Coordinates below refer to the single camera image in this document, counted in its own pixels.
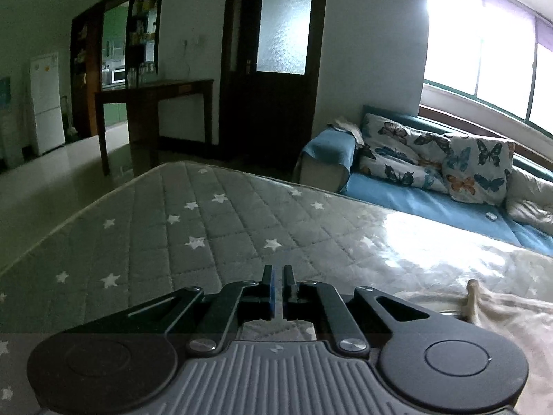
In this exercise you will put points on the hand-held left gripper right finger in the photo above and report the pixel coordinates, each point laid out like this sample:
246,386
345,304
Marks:
290,294

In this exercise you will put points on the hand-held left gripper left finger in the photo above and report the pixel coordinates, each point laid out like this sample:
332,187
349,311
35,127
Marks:
271,298

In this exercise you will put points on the cream cloth garment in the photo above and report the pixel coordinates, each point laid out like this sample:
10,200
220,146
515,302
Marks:
497,346

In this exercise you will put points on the grey star quilted table cover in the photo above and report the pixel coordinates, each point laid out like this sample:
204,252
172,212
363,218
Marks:
216,224

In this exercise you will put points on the blue towel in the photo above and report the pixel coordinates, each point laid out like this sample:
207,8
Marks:
328,147

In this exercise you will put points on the blue sofa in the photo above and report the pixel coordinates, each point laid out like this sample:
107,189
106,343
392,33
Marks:
410,201

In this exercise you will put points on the butterfly print pillow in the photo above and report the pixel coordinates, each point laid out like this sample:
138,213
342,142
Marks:
479,168
397,155

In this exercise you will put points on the small cream cloth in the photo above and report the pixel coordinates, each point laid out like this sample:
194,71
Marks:
345,124

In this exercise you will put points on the dark wooden glass door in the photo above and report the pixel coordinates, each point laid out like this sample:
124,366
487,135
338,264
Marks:
242,108

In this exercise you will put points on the dark wooden console table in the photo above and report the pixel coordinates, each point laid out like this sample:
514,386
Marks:
173,88

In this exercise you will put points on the cream cushion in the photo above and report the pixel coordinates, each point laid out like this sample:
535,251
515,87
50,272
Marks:
531,199

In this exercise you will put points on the white microwave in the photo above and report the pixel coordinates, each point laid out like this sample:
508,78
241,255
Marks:
118,76

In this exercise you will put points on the dark wooden shelf unit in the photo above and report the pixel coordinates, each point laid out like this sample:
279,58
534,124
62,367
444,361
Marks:
86,73

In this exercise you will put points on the white refrigerator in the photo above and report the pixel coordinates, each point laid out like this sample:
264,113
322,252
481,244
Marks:
45,108

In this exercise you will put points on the large window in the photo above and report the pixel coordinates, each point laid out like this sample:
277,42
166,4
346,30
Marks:
458,43

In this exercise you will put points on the purple window blind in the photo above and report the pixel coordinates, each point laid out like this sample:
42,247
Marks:
518,17

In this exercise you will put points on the white wall socket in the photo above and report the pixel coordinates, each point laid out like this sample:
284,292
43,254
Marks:
197,41

